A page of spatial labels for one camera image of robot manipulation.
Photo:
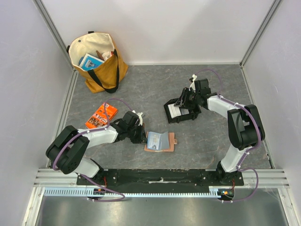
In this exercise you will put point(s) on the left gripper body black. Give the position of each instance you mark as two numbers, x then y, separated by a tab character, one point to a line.
136	129

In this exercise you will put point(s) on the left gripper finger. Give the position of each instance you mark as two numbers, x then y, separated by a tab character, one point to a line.
137	138
143	135

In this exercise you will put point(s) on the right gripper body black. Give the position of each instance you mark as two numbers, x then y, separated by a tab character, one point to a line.
185	99

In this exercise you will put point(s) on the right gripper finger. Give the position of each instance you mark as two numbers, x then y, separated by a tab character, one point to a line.
180	102
189	103

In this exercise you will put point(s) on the silver credit card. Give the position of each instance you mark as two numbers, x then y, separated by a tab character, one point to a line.
154	141

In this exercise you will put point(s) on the black plastic bin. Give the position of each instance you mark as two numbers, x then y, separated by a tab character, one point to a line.
186	114

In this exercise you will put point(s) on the brown leather card holder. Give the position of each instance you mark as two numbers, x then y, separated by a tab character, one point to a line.
168	141

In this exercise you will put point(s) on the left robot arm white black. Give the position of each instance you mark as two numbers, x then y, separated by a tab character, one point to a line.
67	151

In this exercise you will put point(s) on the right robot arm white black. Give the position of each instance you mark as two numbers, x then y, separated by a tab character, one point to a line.
245	129

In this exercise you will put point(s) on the white card stack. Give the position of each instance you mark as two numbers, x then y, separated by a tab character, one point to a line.
174	111

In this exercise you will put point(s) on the orange product box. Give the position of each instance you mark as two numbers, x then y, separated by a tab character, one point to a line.
101	116

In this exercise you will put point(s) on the mustard canvas tote bag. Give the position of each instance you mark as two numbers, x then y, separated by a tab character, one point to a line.
107	76

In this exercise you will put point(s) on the blue white book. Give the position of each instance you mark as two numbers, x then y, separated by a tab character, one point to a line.
89	62

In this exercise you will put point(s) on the brown item in bag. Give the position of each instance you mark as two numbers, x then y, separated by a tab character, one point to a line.
99	55

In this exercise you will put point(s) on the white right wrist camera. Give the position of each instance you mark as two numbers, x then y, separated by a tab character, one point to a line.
192	82

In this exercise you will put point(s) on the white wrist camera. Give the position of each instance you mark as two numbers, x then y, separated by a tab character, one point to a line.
192	82
140	115

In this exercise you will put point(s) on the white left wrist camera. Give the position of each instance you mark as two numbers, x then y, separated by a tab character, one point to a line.
140	115

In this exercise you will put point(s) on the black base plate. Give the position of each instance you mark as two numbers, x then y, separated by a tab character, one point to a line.
165	180

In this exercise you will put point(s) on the slotted cable duct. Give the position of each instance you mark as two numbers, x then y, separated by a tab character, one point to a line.
95	192

